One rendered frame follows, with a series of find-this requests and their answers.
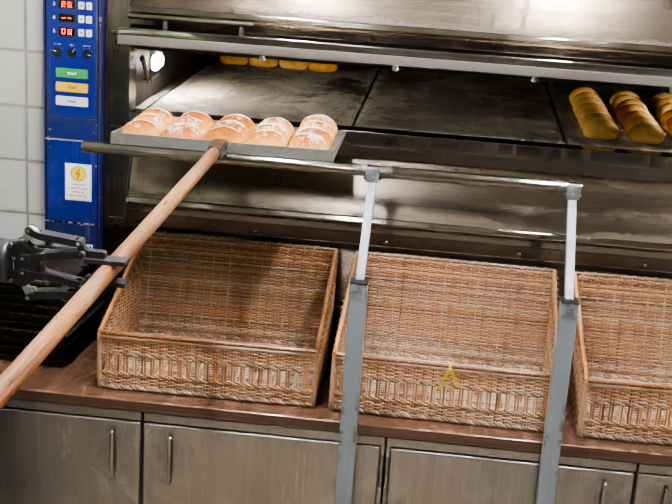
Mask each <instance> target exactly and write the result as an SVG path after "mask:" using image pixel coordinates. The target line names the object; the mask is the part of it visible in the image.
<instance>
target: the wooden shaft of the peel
mask: <svg viewBox="0 0 672 504"><path fill-rule="evenodd" d="M219 156H220V151H219V149H217V148H216V147H212V148H210V149H209V150H208V151H207V152H206V153H205V154H204V155H203V156H202V157H201V158H200V160H199V161H198V162H197V163H196V164H195V165H194V166H193V167H192V168H191V169H190V170H189V171H188V173H187V174H186V175H185V176H184V177H183V178H182V179H181V180H180V181H179V182H178V183H177V184H176V186H175V187H174V188H173V189H172V190H171V191H170V192H169V193H168V194H167V195H166V196H165V197H164V199H163V200H162V201H161V202H160V203H159V204H158V205H157V206H156V207H155V208H154V209H153V210H152V212H151V213H150V214H149V215H148V216H147V217H146V218H145V219H144V220H143V221H142V222H141V223H140V224H139V226H138V227H137V228H136V229H135V230H134V231H133V232H132V233H131V234H130V235H129V236H128V237H127V239H126V240H125V241H124V242H123V243H122V244H121V245H120V246H119V247H118V248H117V249H116V250H115V252H114V253H113V254H112V255H111V256H120V257H129V261H130V260H131V259H132V257H133V256H134V255H135V254H136V253H137V252H138V250H139V249H140V248H141V247H142V246H143V245H144V244H145V242H146V241H147V240H148V239H149V238H150V237H151V235H152V234H153V233H154V232H155V231H156V230H157V228H158V227H159V226H160V225H161V224H162V223H163V222H164V220H165V219H166V218H167V217H168V216H169V215H170V213H171V212H172V211H173V210H174V209H175V208H176V206H177V205H178V204H179V203H180V202H181V201H182V200H183V198H184V197H185V196H186V195H187V194H188V193H189V191H190V190H191V189H192V188H193V187H194V186H195V185H196V183H197V182H198V181H199V180H200V179H201V178H202V176H203V175H204V174H205V173H206V172H207V171H208V169H209V168H210V167H211V166H212V165H213V164H214V163H215V161H216V160H217V159H218V158H219ZM123 268H124V267H120V266H110V265H102V266H101V267H100V268H99V269H98V270H97V271H96V272H95V273H94V274H93V275H92V276H91V278H90V279H89V280H88V281H87V282H86V283H85V284H84V285H83V286H82V287H81V288H80V289H79V290H78V292H77V293H76V294H75V295H74V296H73V297H72V298H71V299H70V300H69V301H68V302H67V303H66V305H65V306H64V307H63V308H62V309H61V310H60V311H59V312H58V313H57V314H56V315H55V316H54V318H53V319H52V320H51V321H50V322H49V323H48V324H47V325H46V326H45V327H44V328H43V329H42V331H41V332H40V333H39V334H38V335H37V336H36V337H35V338H34V339H33V340H32V341H31V342H30V344H29V345H28V346H27V347H26V348H25V349H24V350H23V351H22V352H21V353H20V354H19V355H18V356H17V358H16V359H15V360H14V361H13V362H12V363H11V364H10V365H9V366H8V367H7V368H6V369H5V371H4V372H3V373H2V374H1V375H0V410H1V409H2V408H3V407H4V406H5V404H6V403H7V402H8V401H9V400H10V399H11V397H12V396H13V395H14V394H15V393H16V392H17V391H18V389H19V388H20V387H21V386H22V385H23V384H24V382H25V381H26V380H27V379H28V378H29V377H30V375H31V374H32V373H33V372H34V371H35V370H36V369H37V367H38V366H39V365H40V364H41V363H42V362H43V360H44V359H45V358H46V357H47V356H48V355H49V353H50V352H51V351H52V350H53V349H54V348H55V347H56V345H57V344H58V343H59V342H60V341H61V340H62V338H63V337H64V336H65V335H66V334H67V333H68V332H69V330H70V329H71V328H72V327H73V326H74V325H75V323H76V322H77V321H78V320H79V319H80V318H81V316H82V315H83V314H84V313H85V312H86V311H87V310H88V308H89V307H90V306H91V305H92V304H93V303H94V301H95V300H96V299H97V298H98V297H99V296H100V294H101V293H102V292H103V291H104V290H105V289H106V288H107V286H108V285H109V284H110V283H111V282H112V281H113V279H114V278H115V277H116V276H117V275H118V274H119V272H120V271H121V270H122V269H123Z"/></svg>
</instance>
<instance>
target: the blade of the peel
mask: <svg viewBox="0 0 672 504"><path fill-rule="evenodd" d="M123 127H124V126H123ZM123 127H121V128H119V129H117V130H114V131H112V132H111V142H110V143H113V144H125V145H137V146H149V147H161V148H173V149H185V150H197V151H207V147H208V145H209V144H210V143H211V142H212V141H213V140H202V139H190V138H178V137H166V136H154V135H141V134H129V133H122V129H123ZM346 132H347V131H339V130H338V131H337V134H336V135H335V139H334V141H333V142H332V146H331V147H330V149H329V150H323V149H311V148H299V147H288V146H289V144H288V145H287V146H275V145H263V144H251V143H247V142H245V143H238V142H228V148H227V153H233V154H245V155H257V156H269V157H281V158H293V159H305V160H317V161H329V162H333V161H334V158H335V156H336V154H337V152H338V150H339V148H340V145H341V143H342V141H343V139H344V137H345V135H346Z"/></svg>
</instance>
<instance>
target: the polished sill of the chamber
mask: <svg viewBox="0 0 672 504"><path fill-rule="evenodd" d="M145 110H147V109H136V108H135V109H133V110H132V111H131V112H129V122H130V121H132V120H133V119H134V118H135V117H136V116H138V115H140V114H141V113H142V112H143V111H145ZM337 128H338V130H339V131H347V132H346V135H345V137H344V139H343V141H342V143H341V144H346V145H358V146H370V147H382V148H394V149H406V150H417V151H429V152H441V153H453V154H465V155H477V156H489V157H501V158H513V159H525V160H536V161H548V162H560V163H572V164H584V165H596V166H608V167H620V168H632V169H644V170H656V171H667V172H672V153H668V152H656V151H644V150H631V149H619V148H607V147H595V146H583V145H571V144H559V143H547V142H535V141H523V140H511V139H499V138H487V137H474V136H462V135H450V134H438V133H426V132H414V131H402V130H390V129H378V128H366V127H354V126H342V125H337Z"/></svg>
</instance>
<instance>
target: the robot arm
mask: <svg viewBox="0 0 672 504"><path fill-rule="evenodd" d="M24 232H25V233H24V235H23V237H20V238H18V239H11V238H1V237H0V282H3V283H13V284H16V285H17V286H19V287H22V288H23V291H24V293H25V297H24V299H25V301H27V302H29V301H32V300H35V299H38V298H40V299H71V298H72V297H73V296H74V295H75V294H76V293H77V292H78V290H79V289H80V288H81V287H82V286H83V285H84V284H85V283H86V282H87V281H88V280H89V279H90V278H91V276H92V274H88V275H87V277H86V278H82V277H78V276H74V275H70V274H66V273H62V272H58V271H54V270H51V269H50V268H47V267H44V263H43V261H44V260H53V259H76V258H81V259H83V258H84V263H88V264H99V265H110V266H120V267H125V266H126V265H127V264H128V262H129V257H120V256H109V255H107V251H106V250H100V249H90V248H88V247H87V246H86V243H85V241H86V240H85V238H84V237H81V236H76V235H71V234H65V233H60V232H55V231H50V230H45V229H42V228H40V227H38V226H36V225H35V224H30V225H29V226H27V227H26V228H25V229H24ZM35 239H37V240H41V241H46V242H51V243H57V244H62V245H67V246H72V247H77V248H58V249H49V248H39V247H37V246H36V245H35V244H34V243H32V242H31V241H30V240H35ZM35 280H40V281H49V282H53V283H57V284H61V285H65V286H69V287H73V288H56V287H42V288H37V287H36V286H30V285H29V284H30V283H31V282H33V281H35ZM128 283H129V279H126V278H118V277H115V278H114V279H113V281H112V282H111V283H110V284H109V285H108V286H107V287H116V288H125V287H126V286H127V285H128Z"/></svg>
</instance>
